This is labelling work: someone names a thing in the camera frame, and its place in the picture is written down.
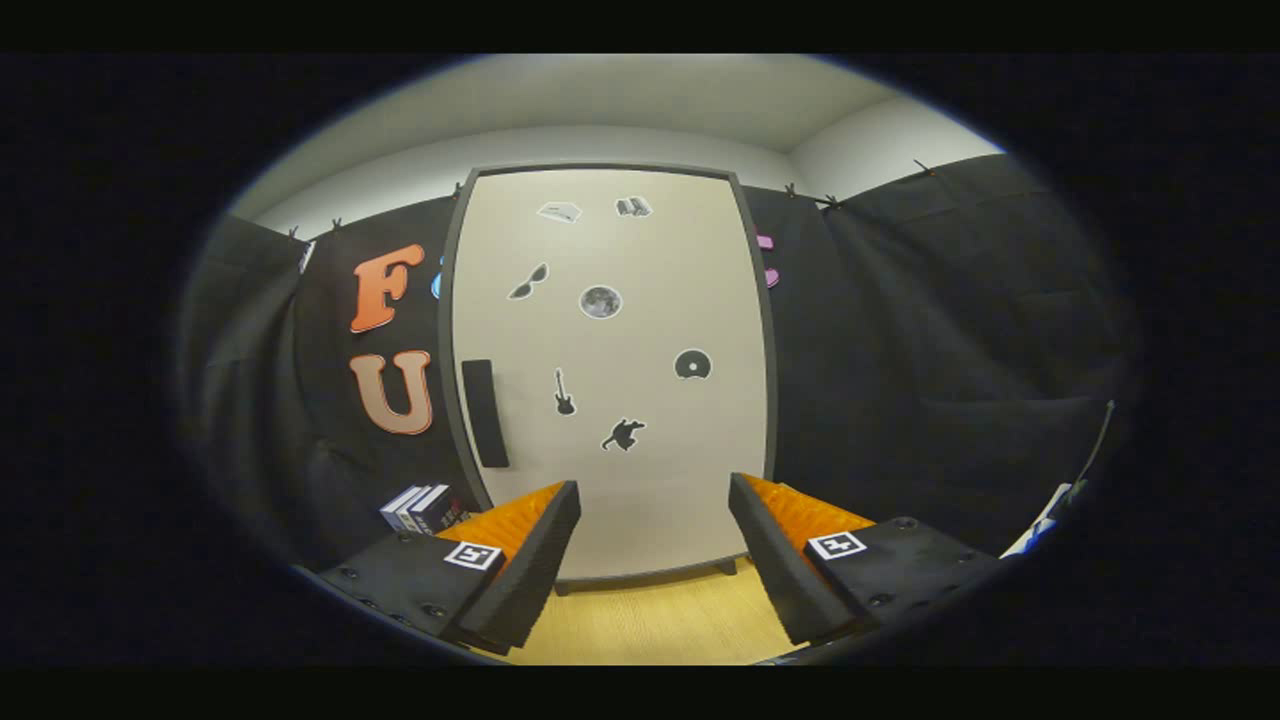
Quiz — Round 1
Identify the black backdrop cloth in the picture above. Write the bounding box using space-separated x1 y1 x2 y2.
175 152 1136 576

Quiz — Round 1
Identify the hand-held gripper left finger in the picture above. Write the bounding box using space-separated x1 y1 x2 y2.
320 480 583 656

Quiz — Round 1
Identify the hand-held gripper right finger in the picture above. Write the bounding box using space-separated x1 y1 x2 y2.
727 473 1004 649

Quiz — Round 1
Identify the white side table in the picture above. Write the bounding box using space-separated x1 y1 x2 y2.
1000 483 1073 559

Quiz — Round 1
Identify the dark cover book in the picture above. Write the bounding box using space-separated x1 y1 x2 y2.
412 483 469 536

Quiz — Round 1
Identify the black stand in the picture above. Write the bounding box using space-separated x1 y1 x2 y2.
1060 400 1116 511

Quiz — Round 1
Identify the dark grey cabinet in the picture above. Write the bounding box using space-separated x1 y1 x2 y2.
438 160 781 598

